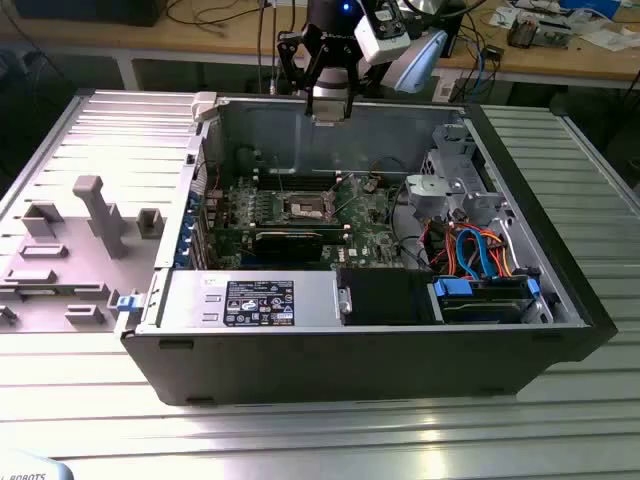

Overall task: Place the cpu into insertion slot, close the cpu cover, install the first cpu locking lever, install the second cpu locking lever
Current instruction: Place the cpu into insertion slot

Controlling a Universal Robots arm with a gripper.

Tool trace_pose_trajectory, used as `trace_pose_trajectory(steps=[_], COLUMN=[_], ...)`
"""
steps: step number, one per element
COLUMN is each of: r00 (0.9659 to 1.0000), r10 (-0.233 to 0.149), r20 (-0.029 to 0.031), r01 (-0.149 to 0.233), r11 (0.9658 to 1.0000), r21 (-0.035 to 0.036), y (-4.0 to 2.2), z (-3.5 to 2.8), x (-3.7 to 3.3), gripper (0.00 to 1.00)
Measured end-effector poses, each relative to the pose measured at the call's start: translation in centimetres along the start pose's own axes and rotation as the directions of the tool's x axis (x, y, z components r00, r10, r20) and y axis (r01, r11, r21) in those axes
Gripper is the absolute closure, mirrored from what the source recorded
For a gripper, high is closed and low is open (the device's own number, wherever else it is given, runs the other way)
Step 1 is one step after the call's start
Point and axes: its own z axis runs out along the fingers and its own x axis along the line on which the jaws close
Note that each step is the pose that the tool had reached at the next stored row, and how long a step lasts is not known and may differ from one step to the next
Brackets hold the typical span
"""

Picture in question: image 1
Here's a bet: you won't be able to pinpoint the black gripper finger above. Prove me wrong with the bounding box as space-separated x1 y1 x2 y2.
343 45 363 121
276 25 325 118

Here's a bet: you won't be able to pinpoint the silver CPU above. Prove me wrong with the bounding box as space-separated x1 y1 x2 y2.
311 100 352 124

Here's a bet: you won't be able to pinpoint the metal socket cover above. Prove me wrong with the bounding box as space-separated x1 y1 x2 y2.
322 180 354 222

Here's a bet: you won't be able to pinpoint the black computer tower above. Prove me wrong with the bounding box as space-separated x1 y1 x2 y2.
439 0 467 60

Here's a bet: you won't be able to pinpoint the wooden desk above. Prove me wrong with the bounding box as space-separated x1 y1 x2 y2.
0 0 640 92

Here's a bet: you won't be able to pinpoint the grey metal drive cage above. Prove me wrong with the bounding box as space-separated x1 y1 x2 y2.
403 123 507 224

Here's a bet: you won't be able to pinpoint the green motherboard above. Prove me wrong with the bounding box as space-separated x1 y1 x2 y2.
198 169 409 271

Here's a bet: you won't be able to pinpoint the white paper pack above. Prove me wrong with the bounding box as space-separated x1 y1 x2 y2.
488 5 517 27

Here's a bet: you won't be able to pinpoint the small brown device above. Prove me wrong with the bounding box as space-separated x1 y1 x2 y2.
506 13 540 49

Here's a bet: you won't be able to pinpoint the black graphics card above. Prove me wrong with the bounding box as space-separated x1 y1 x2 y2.
213 227 329 266

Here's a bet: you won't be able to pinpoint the black box on desk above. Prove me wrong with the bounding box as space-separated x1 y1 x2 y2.
14 0 162 27

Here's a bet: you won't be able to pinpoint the small metal box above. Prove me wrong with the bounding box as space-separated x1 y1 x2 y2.
537 17 572 50

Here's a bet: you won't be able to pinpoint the blue box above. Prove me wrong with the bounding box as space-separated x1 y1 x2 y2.
558 0 622 17

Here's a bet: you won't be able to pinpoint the white papers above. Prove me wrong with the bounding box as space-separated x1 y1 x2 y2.
574 27 640 52

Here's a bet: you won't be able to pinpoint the silver power supply unit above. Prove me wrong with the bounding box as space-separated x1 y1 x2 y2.
149 268 347 332

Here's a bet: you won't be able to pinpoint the hard disk in blue carrier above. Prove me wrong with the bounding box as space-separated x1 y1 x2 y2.
432 275 541 325

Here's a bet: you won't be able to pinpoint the black PC case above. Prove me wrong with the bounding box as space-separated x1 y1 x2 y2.
119 89 619 407

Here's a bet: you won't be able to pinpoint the blue plastic clip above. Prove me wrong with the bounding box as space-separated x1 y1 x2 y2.
115 293 145 315

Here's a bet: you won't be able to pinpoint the grey parts rack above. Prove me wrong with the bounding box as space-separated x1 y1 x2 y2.
0 174 167 335

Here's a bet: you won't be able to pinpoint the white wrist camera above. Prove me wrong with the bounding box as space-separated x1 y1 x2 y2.
352 0 413 67

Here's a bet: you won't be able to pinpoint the blue cable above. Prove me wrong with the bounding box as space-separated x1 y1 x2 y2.
475 44 491 94

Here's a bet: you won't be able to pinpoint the thin red wire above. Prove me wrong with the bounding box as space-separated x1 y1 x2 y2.
196 159 225 195

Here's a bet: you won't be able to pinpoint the orange wire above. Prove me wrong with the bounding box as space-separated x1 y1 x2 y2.
444 225 460 277
480 228 515 277

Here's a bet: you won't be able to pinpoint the blue flat wire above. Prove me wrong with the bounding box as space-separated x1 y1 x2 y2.
455 227 497 280

